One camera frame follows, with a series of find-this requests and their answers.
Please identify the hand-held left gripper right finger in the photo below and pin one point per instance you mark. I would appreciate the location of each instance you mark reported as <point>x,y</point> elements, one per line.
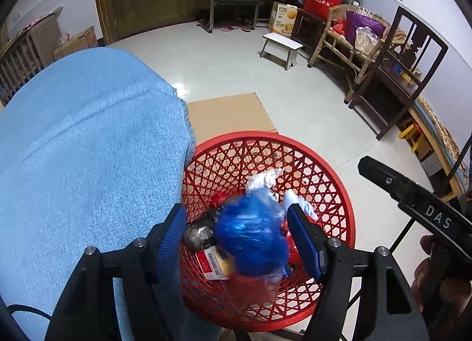
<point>306,245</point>

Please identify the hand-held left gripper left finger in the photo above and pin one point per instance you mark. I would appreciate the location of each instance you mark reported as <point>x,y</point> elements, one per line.
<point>173,237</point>

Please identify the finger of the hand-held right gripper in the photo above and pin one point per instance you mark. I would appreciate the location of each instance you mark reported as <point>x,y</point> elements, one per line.
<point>379,175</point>

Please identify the red plastic bag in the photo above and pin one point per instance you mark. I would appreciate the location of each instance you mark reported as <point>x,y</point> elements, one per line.
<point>292,254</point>

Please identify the black plastic bag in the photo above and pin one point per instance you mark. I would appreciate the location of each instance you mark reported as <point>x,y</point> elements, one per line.
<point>199,234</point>

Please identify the labelled paper package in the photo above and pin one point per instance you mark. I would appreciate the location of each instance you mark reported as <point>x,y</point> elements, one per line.
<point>212,263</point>

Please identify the light blue plastic bag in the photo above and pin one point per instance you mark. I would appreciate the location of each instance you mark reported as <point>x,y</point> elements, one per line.
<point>295,199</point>

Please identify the white plastic bag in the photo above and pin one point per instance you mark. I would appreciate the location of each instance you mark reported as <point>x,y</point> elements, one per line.
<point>263,180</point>

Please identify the red plastic basket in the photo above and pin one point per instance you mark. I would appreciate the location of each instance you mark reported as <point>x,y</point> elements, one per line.
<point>265,137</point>

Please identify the person's right hand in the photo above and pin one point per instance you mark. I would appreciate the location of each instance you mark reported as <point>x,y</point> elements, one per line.
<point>453,293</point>

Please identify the yellow toy stool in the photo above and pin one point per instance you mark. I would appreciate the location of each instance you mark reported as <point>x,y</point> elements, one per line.
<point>413,134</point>

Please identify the long wooden bench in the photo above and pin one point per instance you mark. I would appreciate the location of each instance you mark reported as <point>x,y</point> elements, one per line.
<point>438,131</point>

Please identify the rattan chair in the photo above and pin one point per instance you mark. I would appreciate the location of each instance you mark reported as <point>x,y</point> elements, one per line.
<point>343,55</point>

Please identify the flat cardboard sheet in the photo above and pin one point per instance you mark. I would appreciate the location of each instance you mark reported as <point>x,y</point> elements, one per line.
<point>228,116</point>

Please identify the clear plastic bag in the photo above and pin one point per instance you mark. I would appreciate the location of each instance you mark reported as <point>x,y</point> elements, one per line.
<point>368,40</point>

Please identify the blue tablecloth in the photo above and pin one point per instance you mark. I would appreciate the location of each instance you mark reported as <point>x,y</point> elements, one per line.
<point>73,142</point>

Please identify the small red bag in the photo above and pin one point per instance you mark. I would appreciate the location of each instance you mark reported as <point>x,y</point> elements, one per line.
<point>338,27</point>

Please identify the tall dark wooden chair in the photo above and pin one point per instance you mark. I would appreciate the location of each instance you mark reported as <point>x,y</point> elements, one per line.
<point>424,27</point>

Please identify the purple bag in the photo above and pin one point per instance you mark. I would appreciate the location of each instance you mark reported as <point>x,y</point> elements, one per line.
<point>363,20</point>

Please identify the dark wooden cabinet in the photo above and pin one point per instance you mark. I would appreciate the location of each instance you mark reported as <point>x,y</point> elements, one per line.
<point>309,27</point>

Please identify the small white stool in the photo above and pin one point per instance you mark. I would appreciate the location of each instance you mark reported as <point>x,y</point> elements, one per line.
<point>282,41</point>

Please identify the orange print cardboard box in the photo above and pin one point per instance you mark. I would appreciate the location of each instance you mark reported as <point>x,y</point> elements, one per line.
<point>282,20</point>

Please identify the flat cardboard box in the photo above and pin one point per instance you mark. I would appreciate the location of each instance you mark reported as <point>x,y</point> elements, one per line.
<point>77,44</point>

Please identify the wooden crib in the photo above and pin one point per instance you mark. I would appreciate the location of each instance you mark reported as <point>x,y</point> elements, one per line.
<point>18,57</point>

